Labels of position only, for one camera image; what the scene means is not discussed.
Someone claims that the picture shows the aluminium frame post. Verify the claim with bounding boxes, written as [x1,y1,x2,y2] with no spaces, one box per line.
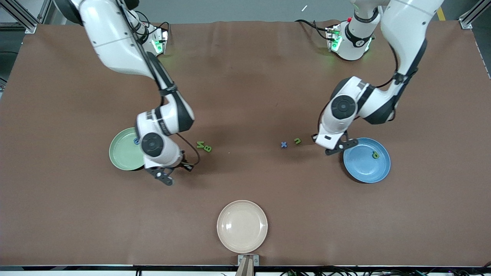
[0,0,52,34]
[460,0,491,30]

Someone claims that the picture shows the light green round plate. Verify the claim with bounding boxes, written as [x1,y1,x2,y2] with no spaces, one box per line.
[109,127,146,171]

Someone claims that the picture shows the brown table cover sheet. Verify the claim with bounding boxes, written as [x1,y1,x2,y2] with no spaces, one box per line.
[0,20,491,267]

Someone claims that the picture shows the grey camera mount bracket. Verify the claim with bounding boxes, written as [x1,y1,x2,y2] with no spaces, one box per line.
[236,254,260,276]

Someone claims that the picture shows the beige round plate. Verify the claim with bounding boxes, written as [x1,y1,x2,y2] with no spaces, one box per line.
[217,200,268,254]

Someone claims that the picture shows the black arm base cable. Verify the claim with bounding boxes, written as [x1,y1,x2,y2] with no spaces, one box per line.
[295,18,331,41]
[134,11,170,39]

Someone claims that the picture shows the blue round plate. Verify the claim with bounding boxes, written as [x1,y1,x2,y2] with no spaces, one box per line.
[343,138,391,184]

